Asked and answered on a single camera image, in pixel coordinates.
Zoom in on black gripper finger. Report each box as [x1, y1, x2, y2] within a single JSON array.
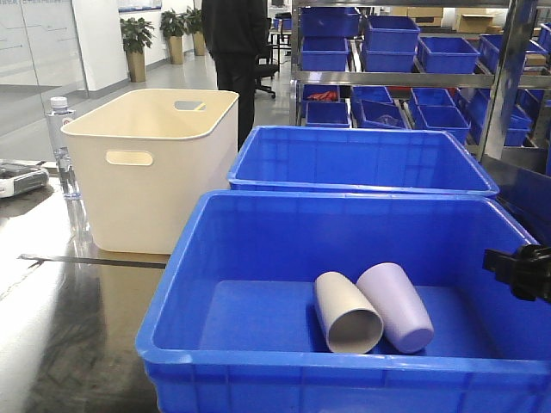
[[483, 244, 550, 301]]

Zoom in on lavender plastic cup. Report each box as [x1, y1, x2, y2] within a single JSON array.
[[356, 262, 434, 354]]

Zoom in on cream plastic cup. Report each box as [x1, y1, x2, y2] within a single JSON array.
[[313, 271, 384, 354]]

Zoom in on rear blue plastic bin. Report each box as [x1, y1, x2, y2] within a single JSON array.
[[227, 126, 499, 198]]

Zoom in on blue plastic bin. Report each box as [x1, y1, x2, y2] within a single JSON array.
[[135, 190, 550, 412], [227, 126, 499, 198]]

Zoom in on front blue plastic bin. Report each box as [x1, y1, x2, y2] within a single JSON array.
[[135, 190, 550, 412]]

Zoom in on metal shelf with blue bins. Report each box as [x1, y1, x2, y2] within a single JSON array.
[[290, 0, 551, 160]]

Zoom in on black office chair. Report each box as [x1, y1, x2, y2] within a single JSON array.
[[254, 31, 279, 99]]

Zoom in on person in black clothes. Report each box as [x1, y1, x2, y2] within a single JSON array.
[[201, 0, 267, 147]]

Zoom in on cream plastic basket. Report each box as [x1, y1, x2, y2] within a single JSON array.
[[61, 89, 238, 255]]

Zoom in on potted plant in gold pot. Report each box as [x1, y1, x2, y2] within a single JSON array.
[[119, 17, 154, 83]]

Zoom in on clear water bottle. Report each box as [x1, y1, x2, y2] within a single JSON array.
[[46, 96, 81, 200]]

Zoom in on white remote controller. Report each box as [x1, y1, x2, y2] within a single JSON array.
[[1, 160, 49, 199]]

